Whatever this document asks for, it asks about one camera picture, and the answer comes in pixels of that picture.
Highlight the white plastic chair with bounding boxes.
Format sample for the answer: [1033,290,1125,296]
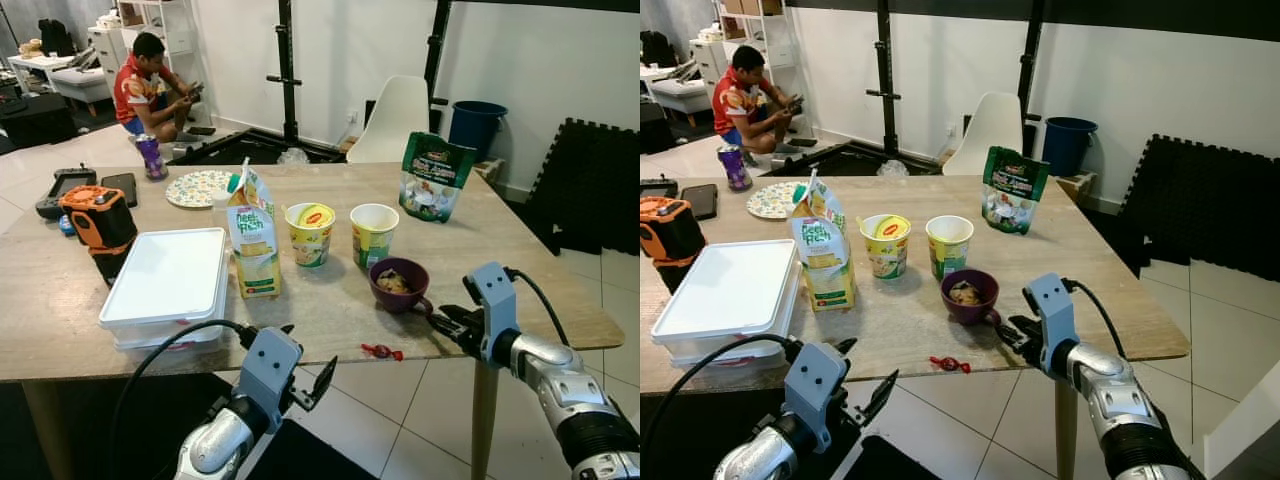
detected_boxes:
[942,92,1024,177]
[345,75,431,164]

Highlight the black storage box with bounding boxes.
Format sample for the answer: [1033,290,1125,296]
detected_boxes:
[640,100,673,151]
[0,92,76,151]

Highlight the purple drink can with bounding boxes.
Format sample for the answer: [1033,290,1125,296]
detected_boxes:
[718,145,753,191]
[135,135,169,181]

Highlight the black rack post with crossbar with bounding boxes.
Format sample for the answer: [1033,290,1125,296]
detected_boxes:
[865,0,908,156]
[265,0,308,143]

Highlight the black rack base platform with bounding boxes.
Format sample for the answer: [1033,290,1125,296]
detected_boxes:
[790,140,946,179]
[170,125,346,166]

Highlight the black foam puzzle mat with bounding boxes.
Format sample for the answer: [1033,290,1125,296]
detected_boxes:
[525,118,641,256]
[1110,135,1280,281]

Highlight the green snack bag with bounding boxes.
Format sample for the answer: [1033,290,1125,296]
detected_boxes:
[398,132,478,223]
[980,146,1051,236]

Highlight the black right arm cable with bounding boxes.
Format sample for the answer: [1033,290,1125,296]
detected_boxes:
[1062,277,1129,359]
[503,265,571,347]

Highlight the orange black device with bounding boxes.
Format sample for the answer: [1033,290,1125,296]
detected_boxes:
[640,196,707,266]
[90,245,133,288]
[655,258,703,294]
[58,185,138,251]

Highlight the purple bowl with handle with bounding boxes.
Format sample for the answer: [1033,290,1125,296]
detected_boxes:
[940,268,1003,327]
[368,257,436,316]

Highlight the white lidded plastic container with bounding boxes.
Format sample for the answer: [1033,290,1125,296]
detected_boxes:
[98,228,231,331]
[112,318,229,353]
[650,238,804,346]
[662,332,798,369]

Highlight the green white drink carton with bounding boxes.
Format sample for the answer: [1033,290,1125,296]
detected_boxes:
[225,158,283,299]
[790,170,858,313]

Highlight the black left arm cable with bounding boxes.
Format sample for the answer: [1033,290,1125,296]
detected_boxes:
[640,333,801,480]
[108,318,263,480]

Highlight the white low table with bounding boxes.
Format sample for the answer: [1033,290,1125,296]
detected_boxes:
[640,65,681,101]
[8,52,73,96]

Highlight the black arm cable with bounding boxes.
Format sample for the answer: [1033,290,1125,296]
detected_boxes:
[1062,277,1129,359]
[503,265,571,347]
[640,333,801,480]
[108,318,263,480]

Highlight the black bag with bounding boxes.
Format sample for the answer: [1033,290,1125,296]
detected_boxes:
[640,30,679,69]
[38,18,76,58]

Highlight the dark blue bucket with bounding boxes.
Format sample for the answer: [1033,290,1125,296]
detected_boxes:
[448,100,509,163]
[1043,117,1099,178]

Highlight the grey upholstered bench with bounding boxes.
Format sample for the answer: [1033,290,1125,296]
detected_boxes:
[50,65,113,109]
[672,75,717,126]

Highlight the white shelf unit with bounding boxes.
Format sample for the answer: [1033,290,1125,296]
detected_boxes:
[88,0,201,101]
[690,0,801,96]

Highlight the patterned round plate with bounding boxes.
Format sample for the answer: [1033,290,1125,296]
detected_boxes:
[165,170,241,209]
[746,181,816,221]

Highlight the yellow lidded noodle cup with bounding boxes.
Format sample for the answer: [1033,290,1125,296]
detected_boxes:
[860,213,913,279]
[285,202,337,268]

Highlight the squatting person in red shirt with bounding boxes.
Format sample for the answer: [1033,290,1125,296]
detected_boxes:
[712,45,804,156]
[112,32,206,141]

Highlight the open yellow green noodle cup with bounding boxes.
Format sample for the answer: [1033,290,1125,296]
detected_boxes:
[925,215,975,281]
[350,203,400,271]

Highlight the white panel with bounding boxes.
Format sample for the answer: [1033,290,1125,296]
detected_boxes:
[1205,360,1280,480]

